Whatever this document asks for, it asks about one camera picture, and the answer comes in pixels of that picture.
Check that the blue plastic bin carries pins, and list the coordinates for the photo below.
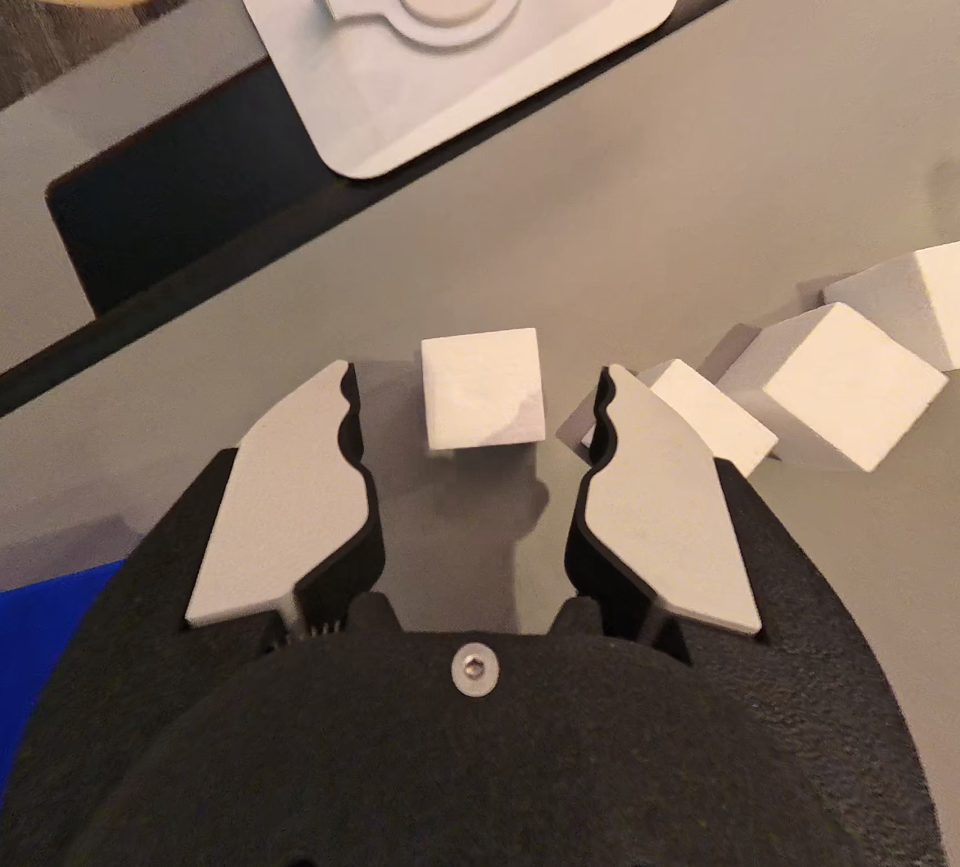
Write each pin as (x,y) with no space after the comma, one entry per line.
(45,642)

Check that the white foam cube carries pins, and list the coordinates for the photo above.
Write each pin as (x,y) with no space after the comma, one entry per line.
(480,387)
(907,297)
(712,417)
(840,387)

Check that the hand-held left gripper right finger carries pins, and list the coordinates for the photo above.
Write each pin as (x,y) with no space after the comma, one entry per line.
(667,514)

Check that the wooden board document stand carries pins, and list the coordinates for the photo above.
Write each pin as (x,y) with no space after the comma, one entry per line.
(480,79)

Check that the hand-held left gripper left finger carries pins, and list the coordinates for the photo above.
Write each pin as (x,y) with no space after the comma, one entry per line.
(285,507)

